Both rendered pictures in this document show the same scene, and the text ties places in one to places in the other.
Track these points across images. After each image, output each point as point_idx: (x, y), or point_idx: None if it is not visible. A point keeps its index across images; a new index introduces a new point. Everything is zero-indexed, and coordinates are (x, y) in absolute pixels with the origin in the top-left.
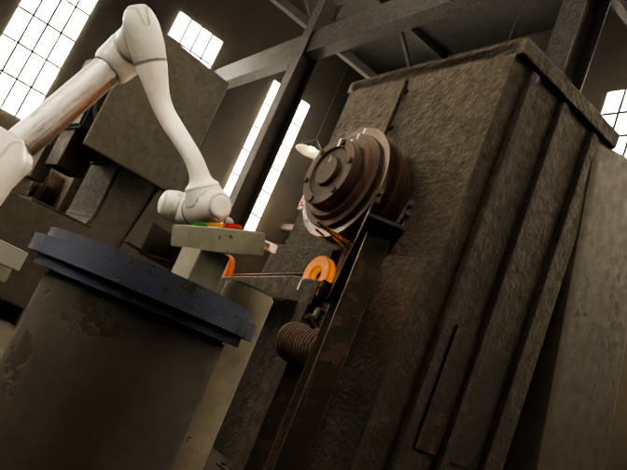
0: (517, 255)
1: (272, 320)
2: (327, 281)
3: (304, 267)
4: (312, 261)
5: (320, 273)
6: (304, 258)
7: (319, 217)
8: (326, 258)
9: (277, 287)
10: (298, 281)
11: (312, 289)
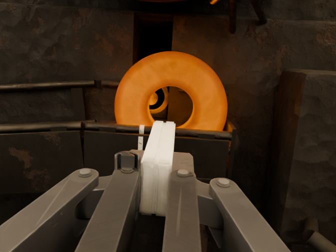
0: None
1: (11, 200)
2: (234, 127)
3: (43, 64)
4: (134, 71)
5: (119, 79)
6: (27, 40)
7: None
8: (195, 61)
9: (41, 165)
10: (127, 142)
11: (207, 163)
